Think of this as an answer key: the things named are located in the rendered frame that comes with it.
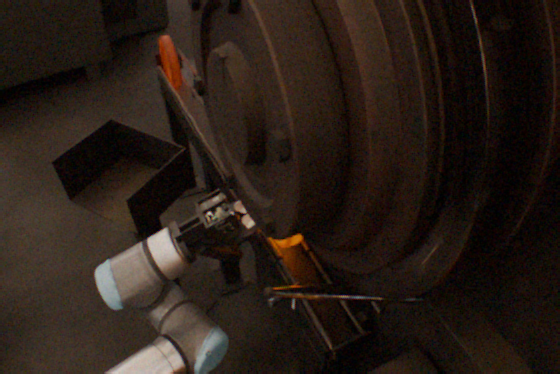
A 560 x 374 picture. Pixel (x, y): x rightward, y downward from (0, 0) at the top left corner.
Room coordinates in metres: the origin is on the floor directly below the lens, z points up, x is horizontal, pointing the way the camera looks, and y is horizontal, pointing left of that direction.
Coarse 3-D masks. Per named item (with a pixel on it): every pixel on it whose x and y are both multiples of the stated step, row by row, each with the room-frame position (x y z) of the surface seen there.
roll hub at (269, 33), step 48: (240, 0) 0.31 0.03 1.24; (288, 0) 0.30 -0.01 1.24; (240, 48) 0.35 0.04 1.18; (288, 48) 0.27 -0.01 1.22; (240, 96) 0.31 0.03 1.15; (288, 96) 0.25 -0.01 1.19; (336, 96) 0.26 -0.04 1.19; (240, 144) 0.31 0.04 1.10; (336, 144) 0.24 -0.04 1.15; (240, 192) 0.35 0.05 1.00; (288, 192) 0.24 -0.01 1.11; (336, 192) 0.24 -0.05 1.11
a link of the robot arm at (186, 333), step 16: (176, 304) 0.41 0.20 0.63; (192, 304) 0.42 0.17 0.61; (160, 320) 0.38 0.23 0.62; (176, 320) 0.37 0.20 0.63; (192, 320) 0.38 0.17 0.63; (208, 320) 0.38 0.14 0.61; (160, 336) 0.34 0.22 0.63; (176, 336) 0.34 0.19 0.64; (192, 336) 0.34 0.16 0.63; (208, 336) 0.34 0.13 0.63; (224, 336) 0.35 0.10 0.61; (144, 352) 0.30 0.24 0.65; (160, 352) 0.30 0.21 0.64; (176, 352) 0.31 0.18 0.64; (192, 352) 0.31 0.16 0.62; (208, 352) 0.31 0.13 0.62; (224, 352) 0.34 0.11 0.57; (112, 368) 0.27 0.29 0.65; (128, 368) 0.27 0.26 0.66; (144, 368) 0.27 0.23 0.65; (160, 368) 0.27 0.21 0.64; (176, 368) 0.28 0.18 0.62; (192, 368) 0.29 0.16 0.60; (208, 368) 0.30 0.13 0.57
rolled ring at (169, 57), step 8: (160, 40) 1.40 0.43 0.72; (168, 40) 1.37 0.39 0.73; (160, 48) 1.43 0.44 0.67; (168, 48) 1.33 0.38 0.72; (168, 56) 1.31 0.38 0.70; (176, 56) 1.32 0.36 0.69; (168, 64) 1.32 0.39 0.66; (176, 64) 1.31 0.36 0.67; (168, 72) 1.40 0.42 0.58; (176, 72) 1.30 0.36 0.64; (176, 80) 1.30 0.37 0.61
